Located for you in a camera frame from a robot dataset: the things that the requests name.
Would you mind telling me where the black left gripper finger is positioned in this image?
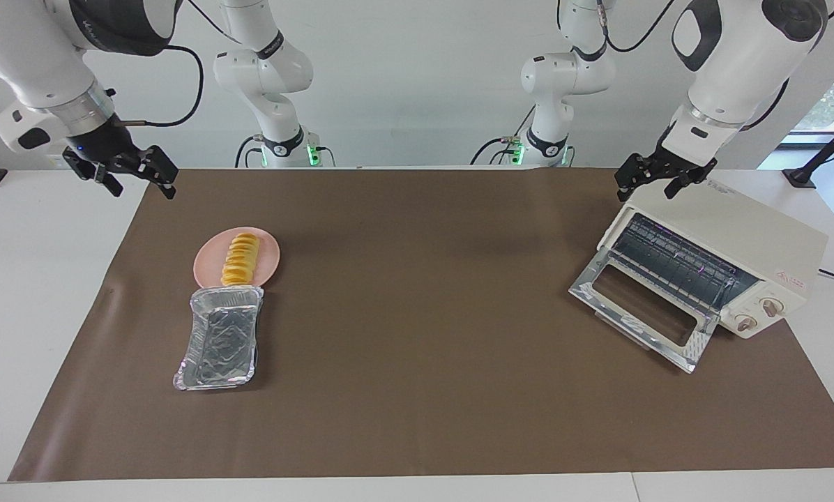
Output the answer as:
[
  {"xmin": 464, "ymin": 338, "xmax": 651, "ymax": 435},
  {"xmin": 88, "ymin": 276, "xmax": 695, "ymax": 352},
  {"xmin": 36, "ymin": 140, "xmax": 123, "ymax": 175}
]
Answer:
[
  {"xmin": 614, "ymin": 155, "xmax": 639, "ymax": 203},
  {"xmin": 665, "ymin": 173, "xmax": 697, "ymax": 201}
]

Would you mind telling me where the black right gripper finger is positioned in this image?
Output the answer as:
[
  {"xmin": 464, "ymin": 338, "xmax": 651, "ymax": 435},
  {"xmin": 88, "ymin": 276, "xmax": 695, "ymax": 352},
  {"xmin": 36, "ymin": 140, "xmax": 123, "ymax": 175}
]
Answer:
[
  {"xmin": 93, "ymin": 167, "xmax": 125, "ymax": 198},
  {"xmin": 149, "ymin": 145, "xmax": 179, "ymax": 201}
]

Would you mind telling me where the sliced golden bread loaf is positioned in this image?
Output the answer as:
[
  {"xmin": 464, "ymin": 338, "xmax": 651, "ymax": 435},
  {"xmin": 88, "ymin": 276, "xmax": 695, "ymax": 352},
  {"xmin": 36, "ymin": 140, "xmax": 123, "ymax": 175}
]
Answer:
[{"xmin": 220, "ymin": 233, "xmax": 261, "ymax": 288}]

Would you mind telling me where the aluminium foil tray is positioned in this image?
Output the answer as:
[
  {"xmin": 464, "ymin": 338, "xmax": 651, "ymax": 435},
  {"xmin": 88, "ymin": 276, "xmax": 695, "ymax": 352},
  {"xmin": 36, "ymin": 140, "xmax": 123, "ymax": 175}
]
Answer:
[{"xmin": 173, "ymin": 286, "xmax": 264, "ymax": 391}]

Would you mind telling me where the cream toaster oven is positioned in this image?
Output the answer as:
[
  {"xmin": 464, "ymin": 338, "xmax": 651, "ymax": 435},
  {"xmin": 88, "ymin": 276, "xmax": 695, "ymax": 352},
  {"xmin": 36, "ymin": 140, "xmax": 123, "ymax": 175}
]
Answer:
[{"xmin": 568, "ymin": 155, "xmax": 829, "ymax": 374}]

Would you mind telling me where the silver glass oven door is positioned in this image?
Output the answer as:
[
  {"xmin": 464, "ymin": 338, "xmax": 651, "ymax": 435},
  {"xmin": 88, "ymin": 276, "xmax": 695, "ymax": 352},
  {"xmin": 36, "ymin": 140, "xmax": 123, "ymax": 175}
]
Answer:
[{"xmin": 568, "ymin": 249, "xmax": 721, "ymax": 374}]

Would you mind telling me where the pink round plate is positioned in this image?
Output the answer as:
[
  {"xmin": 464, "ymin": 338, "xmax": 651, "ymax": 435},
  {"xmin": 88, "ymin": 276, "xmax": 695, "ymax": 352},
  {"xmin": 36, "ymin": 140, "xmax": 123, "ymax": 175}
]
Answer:
[{"xmin": 193, "ymin": 227, "xmax": 280, "ymax": 288}]

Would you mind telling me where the brown table mat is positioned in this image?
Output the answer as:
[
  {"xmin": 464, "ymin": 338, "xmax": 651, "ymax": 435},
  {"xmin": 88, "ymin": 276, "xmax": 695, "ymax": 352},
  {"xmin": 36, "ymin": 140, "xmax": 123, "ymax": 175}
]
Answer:
[{"xmin": 8, "ymin": 167, "xmax": 834, "ymax": 482}]

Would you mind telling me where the black right arm base cable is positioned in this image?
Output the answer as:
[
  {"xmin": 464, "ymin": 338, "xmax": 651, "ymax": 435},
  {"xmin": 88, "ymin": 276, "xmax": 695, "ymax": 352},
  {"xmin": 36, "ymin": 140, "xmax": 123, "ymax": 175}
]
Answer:
[{"xmin": 234, "ymin": 135, "xmax": 264, "ymax": 168}]

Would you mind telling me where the black arm base cable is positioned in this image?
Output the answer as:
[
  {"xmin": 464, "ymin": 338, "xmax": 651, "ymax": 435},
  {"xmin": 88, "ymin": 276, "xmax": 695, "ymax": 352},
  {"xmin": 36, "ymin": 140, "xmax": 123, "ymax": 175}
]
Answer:
[
  {"xmin": 234, "ymin": 135, "xmax": 264, "ymax": 168},
  {"xmin": 469, "ymin": 105, "xmax": 536, "ymax": 166}
]

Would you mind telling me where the dark oven wire rack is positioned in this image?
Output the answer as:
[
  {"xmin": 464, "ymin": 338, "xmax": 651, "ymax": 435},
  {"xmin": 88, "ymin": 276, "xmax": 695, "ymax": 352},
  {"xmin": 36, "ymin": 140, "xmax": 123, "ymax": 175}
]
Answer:
[{"xmin": 609, "ymin": 213, "xmax": 759, "ymax": 314}]

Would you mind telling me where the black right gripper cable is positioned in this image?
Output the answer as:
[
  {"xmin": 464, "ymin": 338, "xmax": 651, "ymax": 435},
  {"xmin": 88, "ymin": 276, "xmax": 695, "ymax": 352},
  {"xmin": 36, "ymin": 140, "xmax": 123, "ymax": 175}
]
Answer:
[{"xmin": 114, "ymin": 43, "xmax": 205, "ymax": 130}]

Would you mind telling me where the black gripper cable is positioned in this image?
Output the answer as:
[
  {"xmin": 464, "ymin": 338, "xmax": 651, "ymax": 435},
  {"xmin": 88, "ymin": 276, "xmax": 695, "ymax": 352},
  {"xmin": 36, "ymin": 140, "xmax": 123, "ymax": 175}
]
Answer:
[
  {"xmin": 598, "ymin": 0, "xmax": 791, "ymax": 133},
  {"xmin": 114, "ymin": 43, "xmax": 205, "ymax": 130}
]

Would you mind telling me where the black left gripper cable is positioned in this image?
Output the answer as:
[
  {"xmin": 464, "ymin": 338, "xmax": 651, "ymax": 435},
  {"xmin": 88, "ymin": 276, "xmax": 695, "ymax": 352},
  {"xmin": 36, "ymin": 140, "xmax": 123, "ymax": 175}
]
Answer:
[{"xmin": 598, "ymin": 0, "xmax": 791, "ymax": 133}]

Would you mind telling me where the black left arm base cable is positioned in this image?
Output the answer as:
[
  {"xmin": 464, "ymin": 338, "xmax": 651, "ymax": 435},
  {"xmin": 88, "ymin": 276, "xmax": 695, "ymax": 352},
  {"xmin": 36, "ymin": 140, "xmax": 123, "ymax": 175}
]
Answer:
[{"xmin": 469, "ymin": 105, "xmax": 536, "ymax": 166}]

